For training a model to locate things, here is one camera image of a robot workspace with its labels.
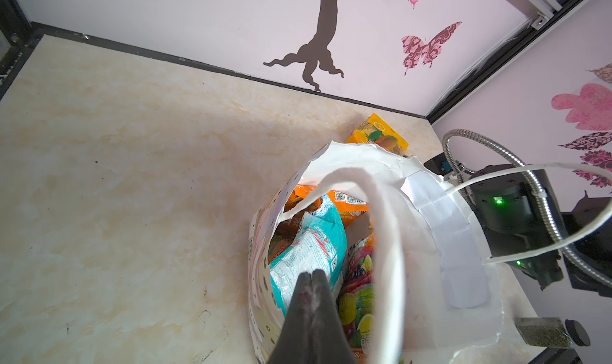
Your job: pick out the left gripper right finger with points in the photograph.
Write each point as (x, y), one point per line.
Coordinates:
(329, 344)

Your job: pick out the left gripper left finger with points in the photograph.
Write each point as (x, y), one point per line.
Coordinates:
(294, 341)

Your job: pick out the pink Fox's candy bag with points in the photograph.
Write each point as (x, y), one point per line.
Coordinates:
(356, 298)

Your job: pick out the teal white snack packet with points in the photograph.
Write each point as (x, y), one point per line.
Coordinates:
(320, 243)

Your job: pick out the orange chestnut snack bag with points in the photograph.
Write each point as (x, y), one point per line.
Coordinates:
(284, 236)

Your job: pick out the orange white snack packet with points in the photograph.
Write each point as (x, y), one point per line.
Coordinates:
(349, 208)

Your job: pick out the white paper gift bag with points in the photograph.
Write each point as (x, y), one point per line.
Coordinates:
(435, 295)

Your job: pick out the yellow corn snack bag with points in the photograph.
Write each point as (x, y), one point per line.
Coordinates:
(376, 131)

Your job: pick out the small spice jar black lid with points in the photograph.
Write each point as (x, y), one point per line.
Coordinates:
(553, 332)

